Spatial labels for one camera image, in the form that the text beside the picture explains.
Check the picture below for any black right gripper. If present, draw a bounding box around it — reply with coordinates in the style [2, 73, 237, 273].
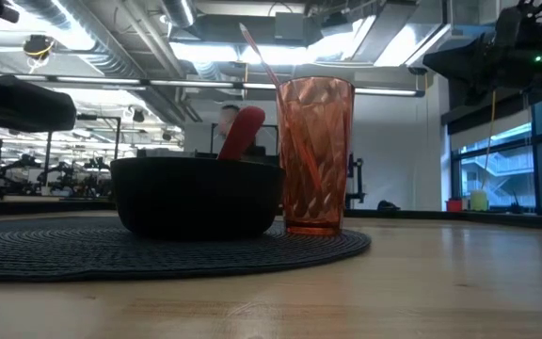
[422, 0, 542, 108]

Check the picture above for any orange faceted plastic tumbler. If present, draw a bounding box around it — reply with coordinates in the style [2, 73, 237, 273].
[276, 75, 357, 237]

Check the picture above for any black bowl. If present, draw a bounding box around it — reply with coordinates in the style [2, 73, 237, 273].
[109, 155, 286, 240]

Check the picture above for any red drinking straw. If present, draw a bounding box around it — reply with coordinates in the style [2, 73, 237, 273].
[238, 23, 325, 195]

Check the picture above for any pink-handled metal whisk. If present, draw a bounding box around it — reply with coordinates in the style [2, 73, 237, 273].
[216, 105, 267, 162]

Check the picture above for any black framed window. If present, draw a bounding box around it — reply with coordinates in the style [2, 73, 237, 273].
[449, 90, 542, 218]

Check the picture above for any green cup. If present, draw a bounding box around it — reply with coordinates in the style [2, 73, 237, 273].
[469, 188, 489, 212]

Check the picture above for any dark round woven placemat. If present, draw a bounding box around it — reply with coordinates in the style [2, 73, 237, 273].
[0, 216, 373, 283]

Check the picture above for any long ceiling light bar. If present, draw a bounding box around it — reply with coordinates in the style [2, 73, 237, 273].
[54, 73, 425, 98]

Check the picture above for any person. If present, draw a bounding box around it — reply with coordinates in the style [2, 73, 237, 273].
[216, 104, 268, 159]

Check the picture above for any overhead camera with yellow cable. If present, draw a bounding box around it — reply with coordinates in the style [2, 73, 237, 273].
[22, 33, 57, 62]

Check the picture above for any yellow hanging cable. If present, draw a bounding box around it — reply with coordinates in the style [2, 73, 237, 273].
[483, 89, 498, 190]

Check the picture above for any large black portal frame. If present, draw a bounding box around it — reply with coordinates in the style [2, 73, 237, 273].
[43, 114, 122, 188]

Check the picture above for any round silver ventilation duct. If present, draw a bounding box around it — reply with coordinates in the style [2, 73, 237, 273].
[160, 0, 198, 28]

